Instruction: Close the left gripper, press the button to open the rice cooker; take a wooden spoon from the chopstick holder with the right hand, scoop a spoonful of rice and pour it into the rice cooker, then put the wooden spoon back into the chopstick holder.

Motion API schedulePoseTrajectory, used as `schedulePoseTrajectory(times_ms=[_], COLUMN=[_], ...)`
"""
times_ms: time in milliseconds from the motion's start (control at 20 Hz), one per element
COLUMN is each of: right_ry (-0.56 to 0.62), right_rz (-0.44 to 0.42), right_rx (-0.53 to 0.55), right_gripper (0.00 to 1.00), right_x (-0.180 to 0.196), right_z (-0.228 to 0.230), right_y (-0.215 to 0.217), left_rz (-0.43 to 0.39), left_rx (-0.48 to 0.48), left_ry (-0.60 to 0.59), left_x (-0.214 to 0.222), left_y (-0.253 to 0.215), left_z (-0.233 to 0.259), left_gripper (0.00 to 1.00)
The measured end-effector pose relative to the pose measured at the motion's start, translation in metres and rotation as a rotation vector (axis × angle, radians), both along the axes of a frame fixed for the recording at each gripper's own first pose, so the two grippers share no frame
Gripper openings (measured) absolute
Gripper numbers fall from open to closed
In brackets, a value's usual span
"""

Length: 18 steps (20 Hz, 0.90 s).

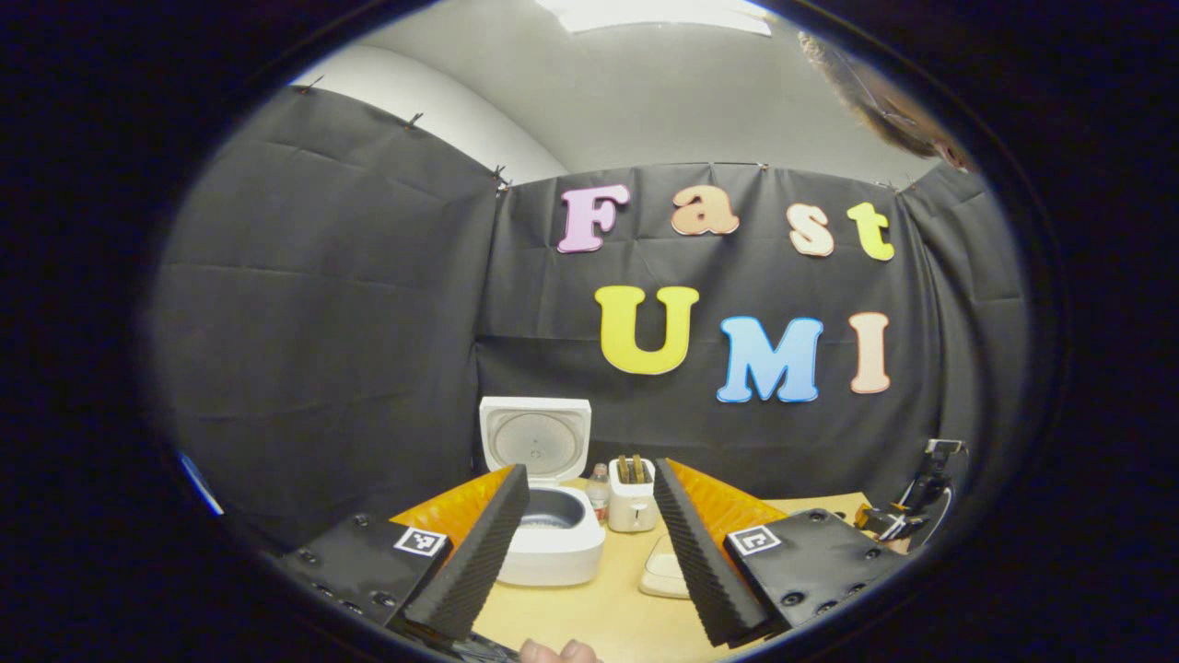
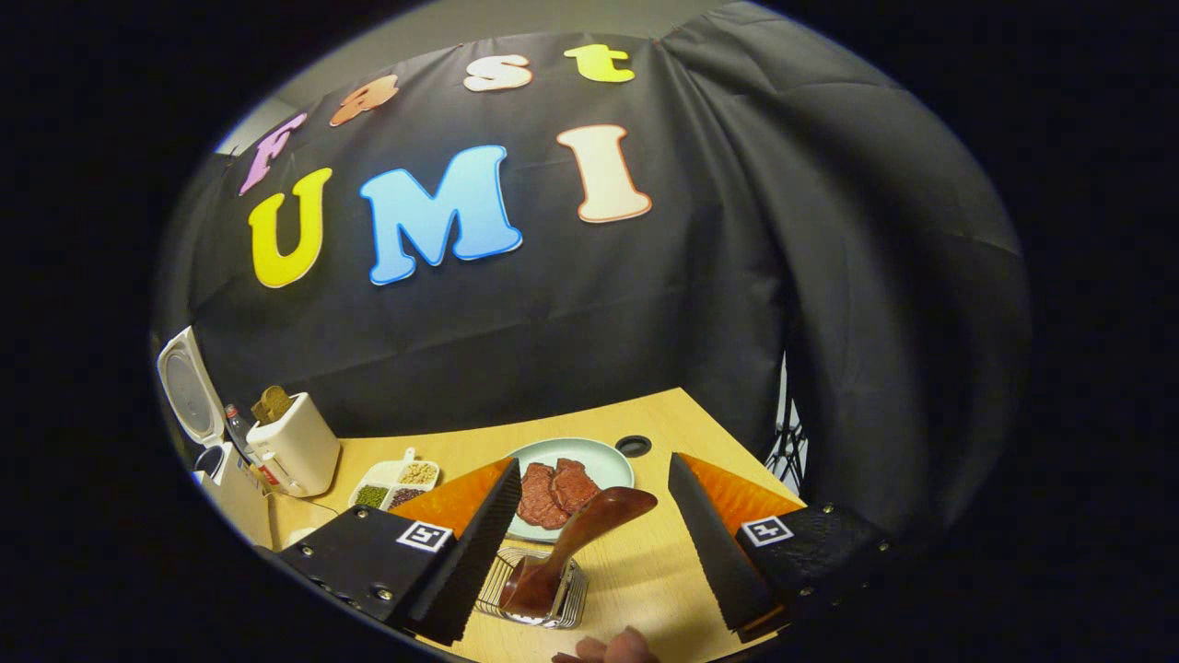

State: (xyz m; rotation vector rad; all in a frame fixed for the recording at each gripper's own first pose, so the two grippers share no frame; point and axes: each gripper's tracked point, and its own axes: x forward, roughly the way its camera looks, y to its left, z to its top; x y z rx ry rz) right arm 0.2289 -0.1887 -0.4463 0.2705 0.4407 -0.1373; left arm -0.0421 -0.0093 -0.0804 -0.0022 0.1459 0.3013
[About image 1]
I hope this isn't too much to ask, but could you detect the black backdrop cloth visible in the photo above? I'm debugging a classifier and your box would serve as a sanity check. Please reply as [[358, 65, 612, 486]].
[[147, 85, 1033, 553]]

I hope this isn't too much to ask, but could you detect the large ceiling light panel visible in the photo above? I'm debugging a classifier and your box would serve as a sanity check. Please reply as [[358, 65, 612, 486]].
[[534, 0, 775, 36]]

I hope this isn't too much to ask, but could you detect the cream rectangular tray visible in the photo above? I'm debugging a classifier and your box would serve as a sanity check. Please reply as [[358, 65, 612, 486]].
[[640, 534, 692, 599]]

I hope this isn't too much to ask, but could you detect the dark inner pot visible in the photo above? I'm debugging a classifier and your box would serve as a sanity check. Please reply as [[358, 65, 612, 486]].
[[519, 488, 587, 532]]

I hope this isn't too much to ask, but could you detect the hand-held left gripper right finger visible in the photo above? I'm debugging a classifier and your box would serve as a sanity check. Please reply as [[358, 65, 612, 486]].
[[652, 458, 908, 648]]

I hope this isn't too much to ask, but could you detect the person's head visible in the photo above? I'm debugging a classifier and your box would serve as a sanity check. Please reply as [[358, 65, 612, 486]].
[[797, 32, 977, 173]]

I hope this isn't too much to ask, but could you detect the white rice cooker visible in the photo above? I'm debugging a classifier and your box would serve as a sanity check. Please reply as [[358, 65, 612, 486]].
[[479, 396, 607, 587]]

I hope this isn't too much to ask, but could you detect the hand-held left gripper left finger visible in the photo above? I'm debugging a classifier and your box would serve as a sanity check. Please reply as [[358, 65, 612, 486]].
[[276, 463, 532, 643]]

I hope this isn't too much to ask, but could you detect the white chopstick holder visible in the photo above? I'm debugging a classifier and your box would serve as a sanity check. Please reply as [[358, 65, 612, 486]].
[[608, 458, 660, 533]]

